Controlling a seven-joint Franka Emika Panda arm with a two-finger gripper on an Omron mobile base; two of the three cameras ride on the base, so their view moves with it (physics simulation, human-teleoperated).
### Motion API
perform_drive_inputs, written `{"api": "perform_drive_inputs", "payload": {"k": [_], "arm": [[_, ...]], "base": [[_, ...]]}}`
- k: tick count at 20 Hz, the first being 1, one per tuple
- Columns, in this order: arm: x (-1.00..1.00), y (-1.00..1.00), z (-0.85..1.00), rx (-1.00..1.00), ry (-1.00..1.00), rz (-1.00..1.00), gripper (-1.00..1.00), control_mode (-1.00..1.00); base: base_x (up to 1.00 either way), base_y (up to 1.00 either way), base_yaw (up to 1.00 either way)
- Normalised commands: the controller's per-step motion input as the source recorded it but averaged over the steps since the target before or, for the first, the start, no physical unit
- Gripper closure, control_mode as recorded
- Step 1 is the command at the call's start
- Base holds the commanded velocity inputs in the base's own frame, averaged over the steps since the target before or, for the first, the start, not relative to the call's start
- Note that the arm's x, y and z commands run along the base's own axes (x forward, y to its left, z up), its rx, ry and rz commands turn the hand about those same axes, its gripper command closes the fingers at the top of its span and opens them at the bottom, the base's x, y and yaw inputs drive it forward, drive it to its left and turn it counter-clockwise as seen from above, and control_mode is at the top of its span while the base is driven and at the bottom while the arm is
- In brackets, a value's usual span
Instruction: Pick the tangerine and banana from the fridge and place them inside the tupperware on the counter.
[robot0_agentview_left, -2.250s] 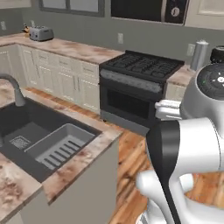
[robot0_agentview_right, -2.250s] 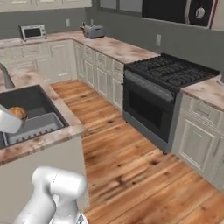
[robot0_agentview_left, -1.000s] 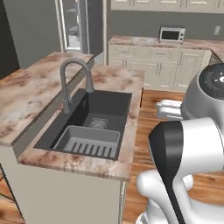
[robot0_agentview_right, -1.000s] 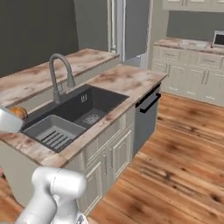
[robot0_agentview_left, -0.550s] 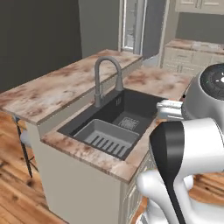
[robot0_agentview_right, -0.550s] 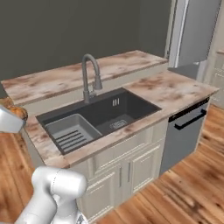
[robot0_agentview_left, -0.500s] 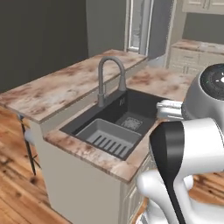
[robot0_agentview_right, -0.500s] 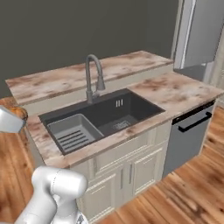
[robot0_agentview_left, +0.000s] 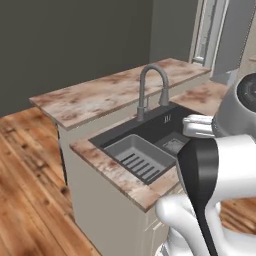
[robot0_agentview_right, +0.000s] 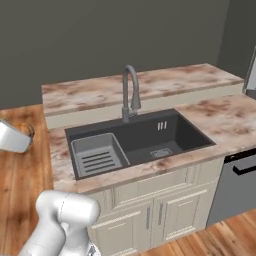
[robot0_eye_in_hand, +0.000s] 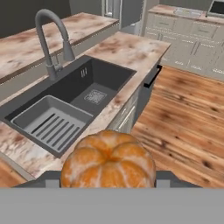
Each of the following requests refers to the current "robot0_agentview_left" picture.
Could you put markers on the white door frame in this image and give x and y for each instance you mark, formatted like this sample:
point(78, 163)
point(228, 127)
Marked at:
point(208, 30)

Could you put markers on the grey sink tap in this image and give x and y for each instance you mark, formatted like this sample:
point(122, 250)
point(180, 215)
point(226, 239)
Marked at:
point(142, 96)

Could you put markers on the beige counter cabinet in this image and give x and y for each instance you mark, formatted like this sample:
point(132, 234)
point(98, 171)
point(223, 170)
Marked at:
point(100, 206)

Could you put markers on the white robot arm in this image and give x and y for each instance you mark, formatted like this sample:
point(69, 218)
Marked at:
point(233, 166)

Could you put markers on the grey slotted drying tray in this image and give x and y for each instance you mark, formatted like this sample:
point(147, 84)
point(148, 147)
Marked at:
point(140, 156)

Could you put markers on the grey tall panel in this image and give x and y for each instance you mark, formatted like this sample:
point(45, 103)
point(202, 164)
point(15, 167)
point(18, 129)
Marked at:
point(233, 36)

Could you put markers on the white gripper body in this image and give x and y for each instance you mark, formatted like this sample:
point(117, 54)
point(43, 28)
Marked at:
point(198, 126)

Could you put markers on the black kitchen sink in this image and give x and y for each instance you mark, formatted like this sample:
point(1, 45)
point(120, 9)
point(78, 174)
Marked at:
point(150, 126)

